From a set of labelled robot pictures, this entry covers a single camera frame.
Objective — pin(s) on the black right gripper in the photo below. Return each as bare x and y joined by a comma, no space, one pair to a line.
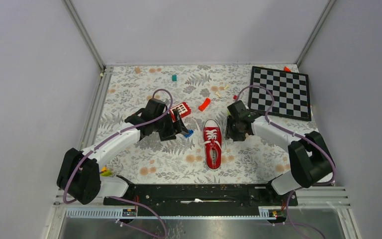
229,133

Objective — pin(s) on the red white window brick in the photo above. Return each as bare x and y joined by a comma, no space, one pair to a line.
183,110

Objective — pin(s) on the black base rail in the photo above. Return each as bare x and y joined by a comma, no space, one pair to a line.
206,199

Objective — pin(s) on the yellow green block stack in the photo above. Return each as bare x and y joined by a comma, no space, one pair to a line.
105,172

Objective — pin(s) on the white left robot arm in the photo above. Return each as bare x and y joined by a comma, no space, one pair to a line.
80,176

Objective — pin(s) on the orange red curved block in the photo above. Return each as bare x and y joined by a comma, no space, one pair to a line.
205,104

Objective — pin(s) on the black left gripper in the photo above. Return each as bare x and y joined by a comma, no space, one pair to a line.
170,134

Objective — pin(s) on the floral patterned table mat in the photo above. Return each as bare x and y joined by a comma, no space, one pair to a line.
182,160

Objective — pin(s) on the black grey chessboard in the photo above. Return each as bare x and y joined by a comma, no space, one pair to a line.
290,91

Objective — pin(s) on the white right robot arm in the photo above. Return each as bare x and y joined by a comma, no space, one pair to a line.
309,158

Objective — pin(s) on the blue plastic toy piece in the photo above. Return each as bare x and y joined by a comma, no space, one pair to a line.
189,134

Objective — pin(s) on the red canvas sneaker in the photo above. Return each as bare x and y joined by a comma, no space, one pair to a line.
212,140

